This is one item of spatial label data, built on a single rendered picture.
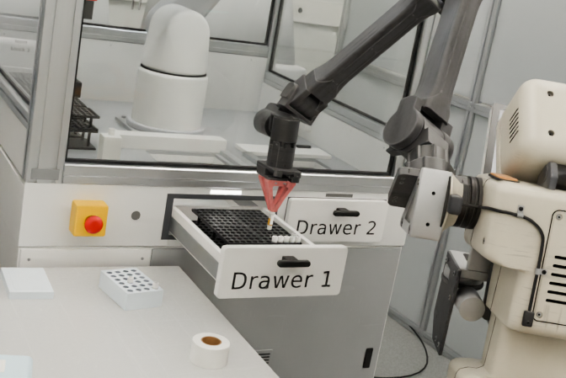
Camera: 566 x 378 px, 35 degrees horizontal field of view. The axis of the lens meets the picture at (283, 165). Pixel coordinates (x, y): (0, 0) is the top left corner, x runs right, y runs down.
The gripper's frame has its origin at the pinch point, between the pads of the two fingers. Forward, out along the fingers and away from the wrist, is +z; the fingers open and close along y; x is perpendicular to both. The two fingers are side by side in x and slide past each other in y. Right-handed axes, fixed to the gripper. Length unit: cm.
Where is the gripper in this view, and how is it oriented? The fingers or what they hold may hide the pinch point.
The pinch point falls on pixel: (272, 207)
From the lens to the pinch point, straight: 194.9
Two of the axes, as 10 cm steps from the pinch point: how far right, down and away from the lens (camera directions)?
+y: 4.0, 2.1, -8.9
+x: 9.1, 0.7, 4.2
